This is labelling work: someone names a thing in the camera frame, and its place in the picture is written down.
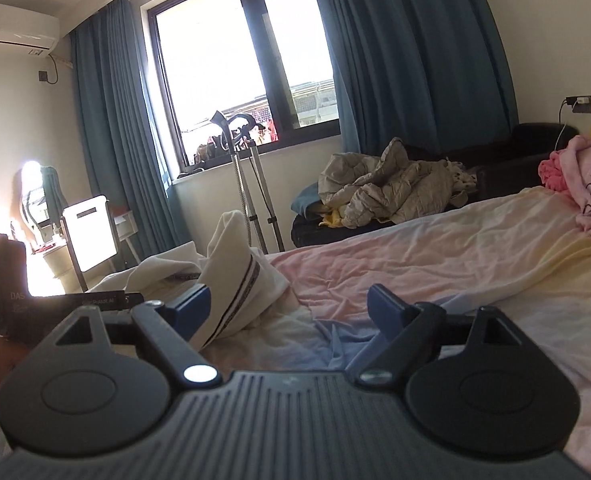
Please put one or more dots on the black wall socket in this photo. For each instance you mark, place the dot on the black wall socket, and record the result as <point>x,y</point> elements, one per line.
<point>46,76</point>

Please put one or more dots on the teal cushion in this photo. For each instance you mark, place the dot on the teal cushion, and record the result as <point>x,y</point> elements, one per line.
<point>305,200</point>

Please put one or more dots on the blue curtain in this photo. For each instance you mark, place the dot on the blue curtain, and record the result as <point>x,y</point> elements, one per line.
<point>120,135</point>
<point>415,50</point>

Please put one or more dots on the white air conditioner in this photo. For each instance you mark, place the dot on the white air conditioner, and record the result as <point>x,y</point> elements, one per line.
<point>15,25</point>

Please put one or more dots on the white vanity table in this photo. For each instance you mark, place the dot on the white vanity table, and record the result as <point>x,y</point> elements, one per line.
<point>50,270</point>

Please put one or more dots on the bright pink knit cloth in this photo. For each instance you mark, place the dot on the bright pink knit cloth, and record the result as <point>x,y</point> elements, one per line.
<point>553,170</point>

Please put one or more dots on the white chair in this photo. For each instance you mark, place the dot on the white chair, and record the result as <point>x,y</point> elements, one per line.
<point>90,232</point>

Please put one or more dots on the white hoodie with striped trim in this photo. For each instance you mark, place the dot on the white hoodie with striped trim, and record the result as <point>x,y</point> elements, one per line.
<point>235,260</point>

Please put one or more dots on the beige crumpled quilt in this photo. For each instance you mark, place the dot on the beige crumpled quilt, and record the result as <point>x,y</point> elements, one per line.
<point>390,185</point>

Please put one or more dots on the dark framed window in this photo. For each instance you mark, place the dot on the dark framed window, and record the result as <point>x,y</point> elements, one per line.
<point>210,60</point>

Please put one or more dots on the small yellow cloth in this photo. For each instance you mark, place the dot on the small yellow cloth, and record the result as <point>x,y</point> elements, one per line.
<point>334,219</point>

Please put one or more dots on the garment steamer stand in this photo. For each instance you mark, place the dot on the garment steamer stand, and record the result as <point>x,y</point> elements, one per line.
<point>243,185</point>

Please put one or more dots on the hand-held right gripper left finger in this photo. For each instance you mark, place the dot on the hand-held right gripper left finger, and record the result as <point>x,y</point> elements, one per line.
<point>195,307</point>

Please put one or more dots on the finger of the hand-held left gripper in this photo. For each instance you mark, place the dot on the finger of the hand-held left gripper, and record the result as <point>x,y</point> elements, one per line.
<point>110,300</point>

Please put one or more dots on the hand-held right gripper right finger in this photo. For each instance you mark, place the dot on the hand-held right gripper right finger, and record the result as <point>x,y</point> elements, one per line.
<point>385,310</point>

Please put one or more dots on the dark bag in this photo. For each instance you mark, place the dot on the dark bag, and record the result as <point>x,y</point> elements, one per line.
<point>210,152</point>

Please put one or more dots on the vanity mirror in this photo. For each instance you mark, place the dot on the vanity mirror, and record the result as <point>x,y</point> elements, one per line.
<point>32,195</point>

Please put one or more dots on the wall socket with charger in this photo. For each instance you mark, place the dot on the wall socket with charger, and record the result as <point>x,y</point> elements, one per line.
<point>579,104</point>

